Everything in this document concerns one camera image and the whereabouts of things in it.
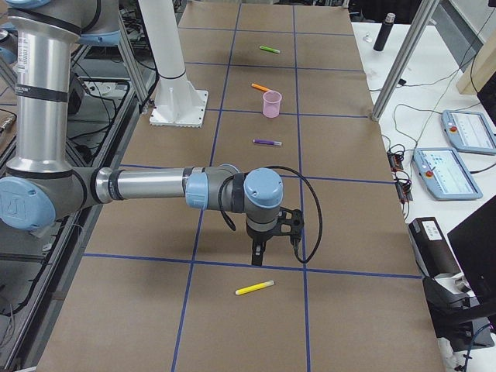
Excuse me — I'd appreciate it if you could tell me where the purple highlighter pen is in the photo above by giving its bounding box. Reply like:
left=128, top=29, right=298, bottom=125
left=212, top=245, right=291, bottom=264
left=252, top=139, right=282, bottom=146

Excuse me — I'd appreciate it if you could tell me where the green highlighter pen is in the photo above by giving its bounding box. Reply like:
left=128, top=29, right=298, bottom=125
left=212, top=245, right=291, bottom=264
left=259, top=46, right=281, bottom=54

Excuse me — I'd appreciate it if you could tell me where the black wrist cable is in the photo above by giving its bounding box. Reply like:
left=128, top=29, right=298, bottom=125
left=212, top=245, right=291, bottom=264
left=219, top=166, right=323, bottom=265

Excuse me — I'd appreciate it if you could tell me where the near blue teach pendant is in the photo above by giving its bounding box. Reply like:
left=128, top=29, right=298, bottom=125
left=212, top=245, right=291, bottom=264
left=413, top=147, right=483, bottom=201

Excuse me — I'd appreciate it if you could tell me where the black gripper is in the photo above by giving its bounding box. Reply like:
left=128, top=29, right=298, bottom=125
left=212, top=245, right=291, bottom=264
left=247, top=217, right=277, bottom=266

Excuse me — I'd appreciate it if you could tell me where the black box with label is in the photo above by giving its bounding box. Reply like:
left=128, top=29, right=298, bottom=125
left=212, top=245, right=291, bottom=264
left=408, top=217, right=461, bottom=279

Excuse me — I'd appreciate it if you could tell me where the black computer monitor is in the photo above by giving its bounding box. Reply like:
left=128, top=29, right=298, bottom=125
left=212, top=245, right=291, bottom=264
left=448, top=197, right=496, bottom=301

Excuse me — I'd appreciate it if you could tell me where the pink mesh pen holder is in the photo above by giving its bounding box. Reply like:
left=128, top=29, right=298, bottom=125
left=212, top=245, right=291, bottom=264
left=263, top=91, right=282, bottom=119

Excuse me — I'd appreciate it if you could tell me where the aluminium frame post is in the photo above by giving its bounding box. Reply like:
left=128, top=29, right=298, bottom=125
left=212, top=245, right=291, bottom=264
left=370, top=0, right=440, bottom=122

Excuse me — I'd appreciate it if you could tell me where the orange highlighter pen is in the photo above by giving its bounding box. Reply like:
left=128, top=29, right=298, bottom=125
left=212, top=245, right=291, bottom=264
left=251, top=83, right=270, bottom=92

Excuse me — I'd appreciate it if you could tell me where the blue teach pendant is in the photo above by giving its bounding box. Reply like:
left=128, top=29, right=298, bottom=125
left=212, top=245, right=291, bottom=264
left=441, top=110, right=495, bottom=155
left=413, top=147, right=483, bottom=201

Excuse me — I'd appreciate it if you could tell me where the black water bottle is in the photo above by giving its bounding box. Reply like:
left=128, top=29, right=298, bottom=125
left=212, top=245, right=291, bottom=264
left=373, top=12, right=396, bottom=52

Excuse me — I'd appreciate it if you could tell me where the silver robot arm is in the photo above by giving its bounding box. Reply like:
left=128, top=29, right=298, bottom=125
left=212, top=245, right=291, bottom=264
left=1, top=1, right=285, bottom=266

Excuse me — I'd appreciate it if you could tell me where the far blue teach pendant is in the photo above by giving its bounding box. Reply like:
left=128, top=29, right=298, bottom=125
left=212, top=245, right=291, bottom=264
left=441, top=110, right=495, bottom=155

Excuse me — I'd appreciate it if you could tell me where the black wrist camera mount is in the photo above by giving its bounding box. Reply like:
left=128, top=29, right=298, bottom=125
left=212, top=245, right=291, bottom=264
left=274, top=207, right=305, bottom=246

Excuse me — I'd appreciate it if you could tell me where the yellow highlighter pen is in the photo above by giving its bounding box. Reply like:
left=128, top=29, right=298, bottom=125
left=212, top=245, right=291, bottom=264
left=235, top=280, right=275, bottom=296

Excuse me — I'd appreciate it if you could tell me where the small electronics board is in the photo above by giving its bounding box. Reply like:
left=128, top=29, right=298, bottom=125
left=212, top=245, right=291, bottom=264
left=387, top=151, right=404, bottom=172

